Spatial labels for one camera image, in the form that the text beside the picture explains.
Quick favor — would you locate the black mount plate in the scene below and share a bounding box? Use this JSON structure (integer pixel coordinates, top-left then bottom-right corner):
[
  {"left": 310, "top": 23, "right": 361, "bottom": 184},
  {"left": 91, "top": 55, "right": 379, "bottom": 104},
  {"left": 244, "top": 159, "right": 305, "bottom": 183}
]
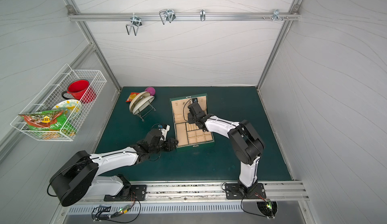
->
[
  {"left": 221, "top": 183, "right": 267, "bottom": 200},
  {"left": 104, "top": 174, "right": 147, "bottom": 202}
]

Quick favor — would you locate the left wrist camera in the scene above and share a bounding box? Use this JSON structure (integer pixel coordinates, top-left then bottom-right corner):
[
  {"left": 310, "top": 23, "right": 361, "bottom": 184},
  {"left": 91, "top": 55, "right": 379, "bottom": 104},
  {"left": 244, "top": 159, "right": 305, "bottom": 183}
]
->
[{"left": 159, "top": 124, "right": 170, "bottom": 141}]

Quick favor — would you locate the metal loop hook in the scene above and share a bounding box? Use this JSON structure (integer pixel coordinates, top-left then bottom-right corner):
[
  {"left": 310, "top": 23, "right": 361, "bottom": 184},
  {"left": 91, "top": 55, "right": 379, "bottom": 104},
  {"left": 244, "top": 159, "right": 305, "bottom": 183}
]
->
[{"left": 159, "top": 9, "right": 176, "bottom": 25}]

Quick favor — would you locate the small metal hook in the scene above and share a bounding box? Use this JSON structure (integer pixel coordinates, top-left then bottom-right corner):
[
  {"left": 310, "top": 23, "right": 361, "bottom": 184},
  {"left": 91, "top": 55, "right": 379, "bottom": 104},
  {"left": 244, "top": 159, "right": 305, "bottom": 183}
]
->
[{"left": 200, "top": 9, "right": 206, "bottom": 22}]

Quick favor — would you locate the white wire basket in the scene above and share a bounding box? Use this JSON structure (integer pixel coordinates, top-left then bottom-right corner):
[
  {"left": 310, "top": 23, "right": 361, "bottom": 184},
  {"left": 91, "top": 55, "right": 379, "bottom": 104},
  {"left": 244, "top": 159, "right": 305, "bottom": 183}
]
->
[{"left": 11, "top": 65, "right": 107, "bottom": 141}]

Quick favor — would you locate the red snack packet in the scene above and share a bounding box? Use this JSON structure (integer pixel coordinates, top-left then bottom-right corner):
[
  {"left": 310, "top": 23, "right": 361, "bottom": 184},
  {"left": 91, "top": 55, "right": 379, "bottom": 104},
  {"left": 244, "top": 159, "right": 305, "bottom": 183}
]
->
[{"left": 126, "top": 92, "right": 139, "bottom": 103}]

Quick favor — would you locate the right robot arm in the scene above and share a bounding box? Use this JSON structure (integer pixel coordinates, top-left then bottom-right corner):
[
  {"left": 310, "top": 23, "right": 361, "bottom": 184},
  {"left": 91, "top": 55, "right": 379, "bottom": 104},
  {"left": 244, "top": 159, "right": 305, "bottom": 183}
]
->
[{"left": 187, "top": 98, "right": 265, "bottom": 193}]

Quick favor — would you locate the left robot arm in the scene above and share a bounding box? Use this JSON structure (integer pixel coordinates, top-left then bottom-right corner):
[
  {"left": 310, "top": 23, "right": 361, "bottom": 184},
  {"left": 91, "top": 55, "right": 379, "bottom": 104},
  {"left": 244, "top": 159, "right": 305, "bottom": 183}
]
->
[{"left": 48, "top": 126, "right": 178, "bottom": 207}]

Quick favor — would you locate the metal double hook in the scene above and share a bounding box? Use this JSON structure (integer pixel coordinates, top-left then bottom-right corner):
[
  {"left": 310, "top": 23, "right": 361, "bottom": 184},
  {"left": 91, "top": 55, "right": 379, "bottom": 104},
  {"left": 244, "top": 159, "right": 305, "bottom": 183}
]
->
[{"left": 126, "top": 15, "right": 142, "bottom": 36}]

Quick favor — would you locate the aluminium top rail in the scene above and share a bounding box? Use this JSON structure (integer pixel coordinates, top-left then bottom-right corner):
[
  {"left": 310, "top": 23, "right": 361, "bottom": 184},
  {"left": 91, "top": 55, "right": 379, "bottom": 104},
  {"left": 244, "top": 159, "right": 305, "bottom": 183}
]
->
[{"left": 68, "top": 12, "right": 301, "bottom": 22}]

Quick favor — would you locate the pink ball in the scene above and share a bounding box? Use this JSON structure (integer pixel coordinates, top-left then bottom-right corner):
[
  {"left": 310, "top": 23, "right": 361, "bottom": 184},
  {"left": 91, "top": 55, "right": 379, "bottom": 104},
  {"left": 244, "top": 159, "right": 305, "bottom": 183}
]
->
[{"left": 145, "top": 87, "right": 156, "bottom": 96}]

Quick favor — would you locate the wire plate rack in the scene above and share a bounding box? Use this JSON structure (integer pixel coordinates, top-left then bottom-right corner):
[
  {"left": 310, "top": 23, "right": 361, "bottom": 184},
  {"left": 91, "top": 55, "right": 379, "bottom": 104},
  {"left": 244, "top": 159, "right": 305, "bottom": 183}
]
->
[{"left": 133, "top": 102, "right": 156, "bottom": 122}]

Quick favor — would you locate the red mug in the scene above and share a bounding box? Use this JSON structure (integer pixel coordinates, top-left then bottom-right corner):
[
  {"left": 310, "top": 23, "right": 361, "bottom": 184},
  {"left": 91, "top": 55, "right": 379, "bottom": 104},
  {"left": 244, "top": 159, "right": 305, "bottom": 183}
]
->
[{"left": 61, "top": 79, "right": 96, "bottom": 104}]

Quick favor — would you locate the green table mat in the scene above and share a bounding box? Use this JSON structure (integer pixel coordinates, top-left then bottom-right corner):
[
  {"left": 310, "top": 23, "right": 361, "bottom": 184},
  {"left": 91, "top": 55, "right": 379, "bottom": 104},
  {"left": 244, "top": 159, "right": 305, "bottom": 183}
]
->
[{"left": 96, "top": 86, "right": 291, "bottom": 181}]

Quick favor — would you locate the cream plate front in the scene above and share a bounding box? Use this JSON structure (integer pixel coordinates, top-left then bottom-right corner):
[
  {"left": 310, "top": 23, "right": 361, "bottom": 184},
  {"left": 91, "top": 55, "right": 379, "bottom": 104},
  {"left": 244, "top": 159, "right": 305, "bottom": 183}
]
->
[{"left": 132, "top": 96, "right": 154, "bottom": 115}]

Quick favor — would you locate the metal bracket hook right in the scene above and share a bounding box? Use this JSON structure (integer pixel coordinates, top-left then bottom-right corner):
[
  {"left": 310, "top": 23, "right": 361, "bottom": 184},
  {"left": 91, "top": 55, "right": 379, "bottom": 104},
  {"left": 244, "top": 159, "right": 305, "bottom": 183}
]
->
[{"left": 262, "top": 10, "right": 289, "bottom": 21}]

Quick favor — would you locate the green snack bag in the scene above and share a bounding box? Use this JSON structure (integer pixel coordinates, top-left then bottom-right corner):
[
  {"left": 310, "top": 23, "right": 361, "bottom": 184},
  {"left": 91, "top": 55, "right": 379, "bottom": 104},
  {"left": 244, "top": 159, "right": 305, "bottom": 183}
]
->
[{"left": 19, "top": 109, "right": 68, "bottom": 131}]

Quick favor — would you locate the left base cable bundle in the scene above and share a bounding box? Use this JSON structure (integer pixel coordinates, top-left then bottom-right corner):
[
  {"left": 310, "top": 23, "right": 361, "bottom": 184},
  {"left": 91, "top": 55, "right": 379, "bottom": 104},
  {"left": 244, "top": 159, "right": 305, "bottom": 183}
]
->
[{"left": 91, "top": 192, "right": 142, "bottom": 224}]

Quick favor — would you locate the right black mount plate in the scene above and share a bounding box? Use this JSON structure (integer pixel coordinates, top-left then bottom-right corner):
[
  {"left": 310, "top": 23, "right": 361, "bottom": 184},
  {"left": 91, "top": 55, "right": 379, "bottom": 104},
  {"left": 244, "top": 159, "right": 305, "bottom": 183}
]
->
[{"left": 221, "top": 183, "right": 267, "bottom": 200}]

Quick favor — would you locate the patterned plate in basket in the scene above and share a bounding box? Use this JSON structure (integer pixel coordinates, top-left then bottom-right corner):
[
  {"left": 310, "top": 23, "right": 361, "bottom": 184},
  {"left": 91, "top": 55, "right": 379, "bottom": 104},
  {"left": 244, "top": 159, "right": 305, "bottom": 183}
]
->
[{"left": 52, "top": 99, "right": 83, "bottom": 119}]

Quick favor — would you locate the right base cable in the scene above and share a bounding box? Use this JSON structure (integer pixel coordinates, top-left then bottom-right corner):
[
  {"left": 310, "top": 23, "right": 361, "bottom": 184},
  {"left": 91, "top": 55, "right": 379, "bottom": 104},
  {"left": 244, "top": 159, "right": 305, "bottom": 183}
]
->
[{"left": 238, "top": 193, "right": 278, "bottom": 219}]

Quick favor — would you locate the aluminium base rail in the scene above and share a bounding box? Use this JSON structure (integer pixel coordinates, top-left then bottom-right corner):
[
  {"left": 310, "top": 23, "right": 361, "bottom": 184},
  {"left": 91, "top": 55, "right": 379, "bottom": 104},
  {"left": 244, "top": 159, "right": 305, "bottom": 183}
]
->
[{"left": 60, "top": 180, "right": 309, "bottom": 206}]

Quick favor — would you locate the left black mount plate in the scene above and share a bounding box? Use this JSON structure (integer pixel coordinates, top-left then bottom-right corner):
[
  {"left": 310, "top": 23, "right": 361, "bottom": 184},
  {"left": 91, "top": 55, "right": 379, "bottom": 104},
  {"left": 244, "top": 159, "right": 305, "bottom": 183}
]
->
[{"left": 104, "top": 174, "right": 147, "bottom": 202}]

